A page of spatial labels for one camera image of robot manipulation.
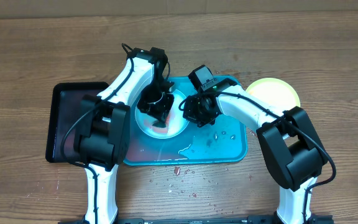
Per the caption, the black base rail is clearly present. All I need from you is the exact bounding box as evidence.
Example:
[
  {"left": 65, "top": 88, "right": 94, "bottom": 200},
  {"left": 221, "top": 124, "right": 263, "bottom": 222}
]
[{"left": 58, "top": 214, "right": 334, "bottom": 224}]

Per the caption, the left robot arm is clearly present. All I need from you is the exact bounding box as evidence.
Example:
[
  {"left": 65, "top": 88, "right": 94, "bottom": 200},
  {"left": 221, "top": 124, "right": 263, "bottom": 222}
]
[{"left": 71, "top": 45, "right": 174, "bottom": 223}]

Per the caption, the green and red sponge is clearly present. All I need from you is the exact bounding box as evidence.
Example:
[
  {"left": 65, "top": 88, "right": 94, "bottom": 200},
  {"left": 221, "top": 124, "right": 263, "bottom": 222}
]
[{"left": 152, "top": 114, "right": 171, "bottom": 128}]

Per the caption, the black plastic tray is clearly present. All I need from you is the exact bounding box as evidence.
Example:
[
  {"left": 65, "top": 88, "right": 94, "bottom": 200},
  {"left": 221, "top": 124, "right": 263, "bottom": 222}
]
[{"left": 45, "top": 82, "right": 108, "bottom": 163}]

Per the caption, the yellow green plate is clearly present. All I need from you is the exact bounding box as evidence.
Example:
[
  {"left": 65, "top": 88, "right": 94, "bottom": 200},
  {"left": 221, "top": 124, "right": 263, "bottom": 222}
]
[{"left": 246, "top": 78, "right": 301, "bottom": 110}]

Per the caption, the teal plastic tray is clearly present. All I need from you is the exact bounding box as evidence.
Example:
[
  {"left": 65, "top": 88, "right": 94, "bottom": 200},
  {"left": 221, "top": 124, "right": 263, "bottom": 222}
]
[{"left": 124, "top": 77, "right": 247, "bottom": 166}]

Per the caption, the light blue plate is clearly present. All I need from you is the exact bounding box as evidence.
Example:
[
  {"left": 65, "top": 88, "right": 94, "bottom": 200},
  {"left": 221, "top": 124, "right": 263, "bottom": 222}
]
[{"left": 135, "top": 90, "right": 189, "bottom": 139}]

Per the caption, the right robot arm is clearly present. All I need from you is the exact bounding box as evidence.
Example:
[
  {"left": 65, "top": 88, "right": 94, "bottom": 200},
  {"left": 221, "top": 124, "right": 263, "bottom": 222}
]
[{"left": 179, "top": 65, "right": 334, "bottom": 223}]

